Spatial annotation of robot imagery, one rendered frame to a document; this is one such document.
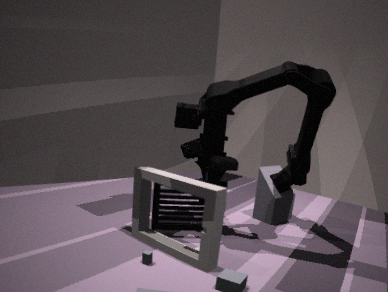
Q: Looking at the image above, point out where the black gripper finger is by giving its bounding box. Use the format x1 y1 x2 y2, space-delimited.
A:
195 161 209 181
203 166 226 181

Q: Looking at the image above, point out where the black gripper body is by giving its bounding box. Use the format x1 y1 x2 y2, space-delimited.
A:
192 130 239 171

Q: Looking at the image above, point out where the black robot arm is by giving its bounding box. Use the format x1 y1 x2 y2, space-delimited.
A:
174 61 336 193

